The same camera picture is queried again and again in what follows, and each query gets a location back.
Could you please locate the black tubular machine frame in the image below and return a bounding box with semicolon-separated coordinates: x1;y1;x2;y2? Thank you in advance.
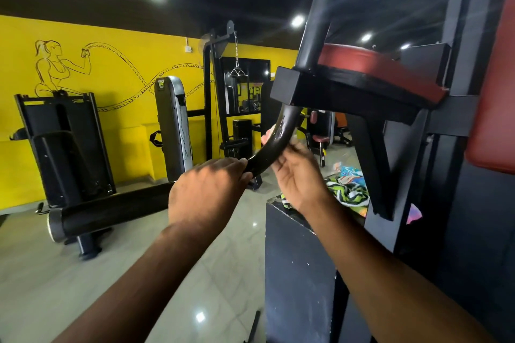
333;125;354;148

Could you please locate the red machine pad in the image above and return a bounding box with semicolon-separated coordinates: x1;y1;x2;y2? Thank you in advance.
465;0;515;175
318;43;448;106

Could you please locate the chain with triangle handle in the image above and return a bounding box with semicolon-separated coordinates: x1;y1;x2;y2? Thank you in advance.
227;31;249;79

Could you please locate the black curved handle chrome end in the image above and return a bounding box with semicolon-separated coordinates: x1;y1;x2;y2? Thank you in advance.
47;0;355;244

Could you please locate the dark weight stack shroud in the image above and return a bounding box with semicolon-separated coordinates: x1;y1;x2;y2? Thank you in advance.
307;109;336;146

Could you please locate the yellow wooden plyo box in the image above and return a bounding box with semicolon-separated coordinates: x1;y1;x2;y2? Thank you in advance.
264;193;367;343

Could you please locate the person's right forearm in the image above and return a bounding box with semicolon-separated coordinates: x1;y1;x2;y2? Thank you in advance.
305;193;496;343

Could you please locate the dark shrouded seated machine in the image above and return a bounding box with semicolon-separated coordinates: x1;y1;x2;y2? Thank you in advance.
10;90;117;261

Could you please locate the black framed wall mirror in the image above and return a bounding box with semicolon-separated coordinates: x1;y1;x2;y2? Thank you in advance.
220;56;271;117

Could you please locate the black steel rack frame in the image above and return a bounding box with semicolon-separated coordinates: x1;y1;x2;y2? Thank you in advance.
270;0;515;343

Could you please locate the person's right hand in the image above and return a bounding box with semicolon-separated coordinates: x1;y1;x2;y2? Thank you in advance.
260;125;335;215

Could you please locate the blue wet wipes pack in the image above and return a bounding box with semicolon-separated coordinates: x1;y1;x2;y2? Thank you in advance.
334;166;367;187

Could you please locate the person's left hand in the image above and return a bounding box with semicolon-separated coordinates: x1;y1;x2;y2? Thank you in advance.
168;158;253;235

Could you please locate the black lever row machine frame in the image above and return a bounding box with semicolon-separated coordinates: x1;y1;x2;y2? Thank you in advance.
296;125;329;169

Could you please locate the person's left forearm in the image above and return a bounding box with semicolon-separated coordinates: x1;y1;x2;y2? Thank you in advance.
52;226;226;343

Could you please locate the green black striped towel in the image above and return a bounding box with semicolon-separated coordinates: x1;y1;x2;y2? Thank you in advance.
281;176;370;211

